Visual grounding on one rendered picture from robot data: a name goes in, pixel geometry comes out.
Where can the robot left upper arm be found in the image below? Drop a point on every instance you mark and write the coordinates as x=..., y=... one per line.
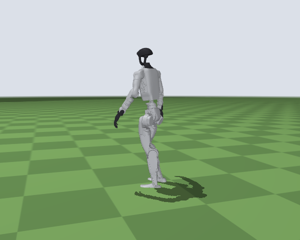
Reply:
x=137, y=77

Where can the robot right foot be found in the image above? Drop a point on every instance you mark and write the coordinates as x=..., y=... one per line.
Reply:
x=161, y=179

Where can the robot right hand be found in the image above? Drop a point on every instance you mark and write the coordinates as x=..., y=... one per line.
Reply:
x=161, y=112

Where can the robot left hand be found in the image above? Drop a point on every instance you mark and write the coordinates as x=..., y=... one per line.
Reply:
x=117, y=117

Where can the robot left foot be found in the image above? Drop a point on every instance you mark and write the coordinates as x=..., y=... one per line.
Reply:
x=150, y=186

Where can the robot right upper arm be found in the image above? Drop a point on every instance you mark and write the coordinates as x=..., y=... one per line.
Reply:
x=160, y=83

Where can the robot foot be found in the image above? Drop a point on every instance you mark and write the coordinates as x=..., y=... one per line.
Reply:
x=150, y=186
x=161, y=179

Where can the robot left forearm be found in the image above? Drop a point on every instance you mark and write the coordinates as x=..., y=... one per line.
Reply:
x=127, y=102

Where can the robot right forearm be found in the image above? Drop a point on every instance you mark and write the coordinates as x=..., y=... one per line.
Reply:
x=160, y=101

